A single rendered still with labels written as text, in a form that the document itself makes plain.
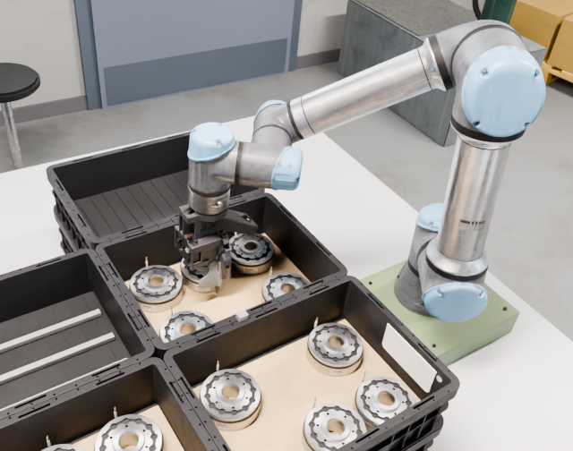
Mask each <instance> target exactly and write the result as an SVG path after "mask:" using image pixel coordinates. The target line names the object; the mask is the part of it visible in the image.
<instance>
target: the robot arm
mask: <svg viewBox="0 0 573 451"><path fill-rule="evenodd" d="M455 87H456V94H455V99H454V104H453V109H452V115H451V119H450V123H451V126H452V128H453V129H454V130H455V131H456V132H457V133H458V136H457V141H456V146H455V150H454V155H453V160H452V165H451V169H450V174H449V182H448V187H447V191H446V196H445V200H444V203H433V204H430V205H428V206H425V207H423V208H422V209H421V210H420V211H419V214H418V217H417V219H416V220H415V231H414V235H413V240H412V243H411V248H410V252H409V256H408V260H407V262H406V264H405V265H404V266H403V267H402V269H401V270H400V271H399V272H398V274H397V277H396V280H395V284H394V294H395V295H396V297H397V299H398V301H399V302H400V303H401V304H402V305H403V306H404V307H405V308H407V309H408V310H410V311H412V312H413V313H416V314H418V315H422V316H425V317H433V318H436V319H439V320H442V321H447V322H459V321H465V320H468V319H471V318H474V317H476V316H478V315H479V314H480V313H481V312H483V310H484V309H485V307H486V305H487V302H488V300H487V296H488V294H487V291H486V290H485V288H484V280H485V277H486V273H487V270H488V267H489V263H490V255H489V252H488V251H487V250H486V248H485V247H484V246H485V243H486V239H487V236H488V233H489V229H490V225H491V221H492V216H493V212H494V209H495V205H496V201H497V198H498V194H499V191H500V185H501V181H502V177H503V174H504V171H505V167H506V164H507V160H508V156H509V151H510V147H511V143H512V142H514V141H516V140H519V139H521V138H522V137H523V136H524V134H525V131H526V127H527V126H528V125H529V124H531V123H533V122H534V121H535V119H536V118H537V117H538V115H539V114H540V113H541V111H542V109H543V105H544V101H545V96H546V88H545V82H544V78H543V73H542V70H541V68H540V66H539V64H538V63H537V62H536V61H535V59H534V58H533V57H532V56H531V55H530V53H529V52H528V50H527V48H526V46H525V45H524V43H523V41H522V39H521V37H520V36H519V35H518V33H517V32H516V31H515V30H514V29H513V28H511V27H510V26H509V25H508V24H506V23H504V22H501V21H494V20H480V21H470V22H467V23H464V24H461V25H458V26H455V27H453V28H450V29H447V30H444V31H442V32H439V33H437V34H434V35H432V36H430V37H428V38H426V39H425V41H424V43H423V45H422V46H421V47H418V48H417V49H414V50H412V51H409V52H407V53H405V54H403V55H399V56H397V57H395V58H392V59H390V60H388V61H386V62H383V63H381V64H377V65H375V66H373V67H371V68H369V69H366V70H364V71H361V72H358V73H356V74H354V75H351V76H349V77H346V78H345V79H343V80H340V81H336V82H334V83H331V84H330V85H328V86H325V87H323V88H320V89H317V90H315V91H313V92H310V93H308V94H305V95H303V96H301V97H299V98H295V99H293V100H291V101H288V102H284V101H281V100H270V101H268V102H266V103H264V104H263V105H262V106H261V107H260V108H259V110H258V112H257V115H256V116H255V118H254V121H253V132H252V140H251V142H247V141H239V140H235V135H234V133H233V131H232V130H231V129H230V128H229V127H228V126H223V125H222V124H221V123H202V124H200V125H198V126H196V127H195V128H194V129H193V130H192V132H191V133H190V142H189V149H188V158H189V166H188V204H187V205H184V206H181V207H179V225H176V226H175V247H178V250H179V251H180V253H181V255H182V256H183V258H184V260H183V264H184V265H190V267H191V269H193V268H197V267H204V268H208V272H207V274H206V275H205V276H203V277H202V278H201V279H200V280H199V287H201V288H204V287H211V286H216V293H217V294H218V293H220V292H221V291H222V289H223V287H224V286H225V284H226V282H227V278H228V277H229V274H230V270H231V256H230V243H229V238H228V235H227V233H226V231H229V232H235V233H239V234H248V235H253V234H254V233H255V231H256V230H257V228H258V226H257V225H256V224H255V223H254V222H253V220H252V219H251V217H250V216H248V215H247V214H246V213H242V212H238V211H234V210H230V209H228V205H229V197H230V187H231V184H238V185H245V186H252V187H260V188H266V189H272V190H273V191H277V190H283V191H294V190H296V189H297V188H298V186H299V183H300V178H301V172H302V164H303V152H302V151H301V150H300V149H295V148H293V147H292V145H293V143H296V142H298V141H300V140H304V139H306V138H309V137H312V136H313V135H316V134H318V133H321V132H325V131H327V130H329V129H332V128H334V127H337V126H340V125H341V124H344V123H348V122H350V121H353V120H355V119H357V118H360V117H362V116H365V115H368V114H371V113H373V112H376V111H378V110H381V109H383V108H385V107H388V106H392V105H394V104H396V103H399V102H401V101H404V100H406V99H409V98H412V97H415V96H417V95H420V94H422V93H424V92H427V91H429V90H432V89H441V90H443V91H445V90H448V89H452V88H455ZM177 232H178V239H177ZM217 256H218V258H217V259H216V257H217Z"/></svg>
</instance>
